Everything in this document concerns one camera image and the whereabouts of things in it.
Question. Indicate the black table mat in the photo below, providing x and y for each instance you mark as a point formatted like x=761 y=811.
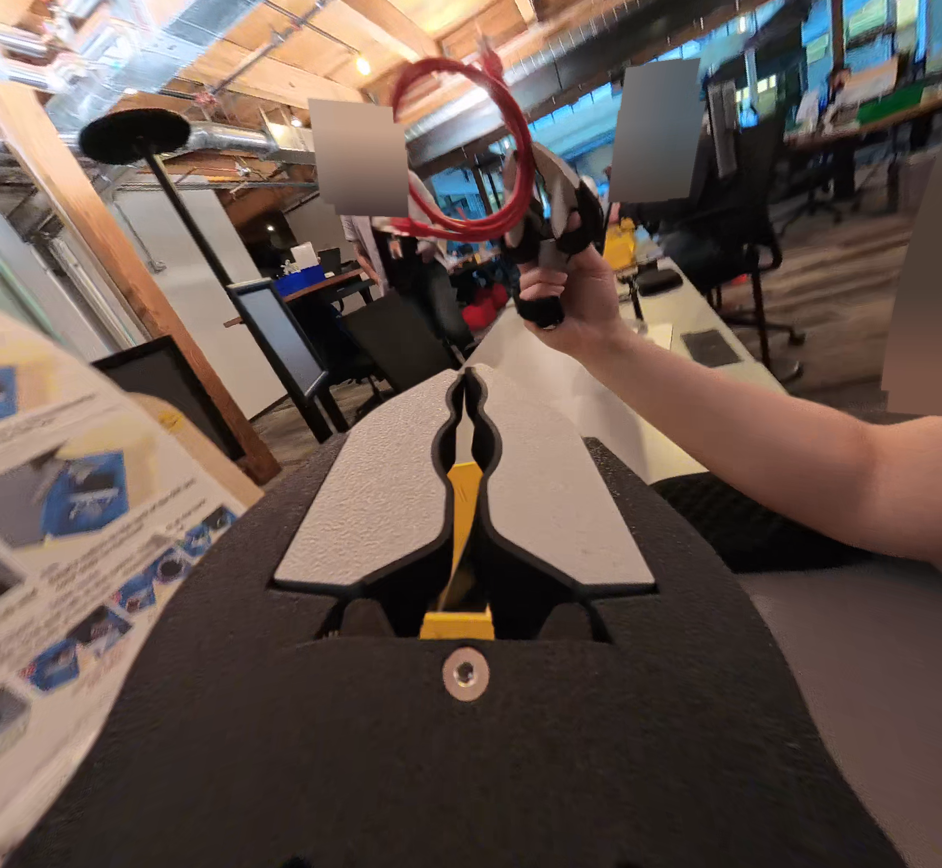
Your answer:
x=710 y=348

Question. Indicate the black office chair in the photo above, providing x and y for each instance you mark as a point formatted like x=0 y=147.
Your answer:
x=758 y=169

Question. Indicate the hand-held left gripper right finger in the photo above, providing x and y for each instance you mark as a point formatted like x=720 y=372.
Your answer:
x=567 y=515

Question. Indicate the black monitor on stand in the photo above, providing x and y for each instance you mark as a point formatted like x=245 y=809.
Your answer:
x=276 y=335

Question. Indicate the person's right hand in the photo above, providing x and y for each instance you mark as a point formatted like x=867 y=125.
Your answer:
x=589 y=301

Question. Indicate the yellow plastic bin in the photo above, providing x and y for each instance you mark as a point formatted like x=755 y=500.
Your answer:
x=463 y=500

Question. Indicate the small black case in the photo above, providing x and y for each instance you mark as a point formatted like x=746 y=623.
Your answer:
x=659 y=283

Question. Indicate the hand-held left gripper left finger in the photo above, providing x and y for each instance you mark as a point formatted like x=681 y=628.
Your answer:
x=368 y=500

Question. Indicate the person's right forearm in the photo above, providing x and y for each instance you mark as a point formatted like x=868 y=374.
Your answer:
x=773 y=456

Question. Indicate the printed instruction sheet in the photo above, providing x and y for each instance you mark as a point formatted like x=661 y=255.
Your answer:
x=88 y=552

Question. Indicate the cluster of silver pipes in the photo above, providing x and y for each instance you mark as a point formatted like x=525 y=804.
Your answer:
x=59 y=15

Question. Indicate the wooden support post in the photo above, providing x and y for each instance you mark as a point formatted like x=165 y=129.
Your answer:
x=110 y=257

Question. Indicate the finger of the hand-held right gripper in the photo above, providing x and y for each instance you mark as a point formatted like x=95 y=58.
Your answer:
x=514 y=184
x=556 y=173

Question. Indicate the black disc-topped pole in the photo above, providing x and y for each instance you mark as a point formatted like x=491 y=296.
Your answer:
x=132 y=136

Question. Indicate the blue storage bin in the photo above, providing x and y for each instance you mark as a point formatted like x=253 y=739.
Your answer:
x=298 y=281

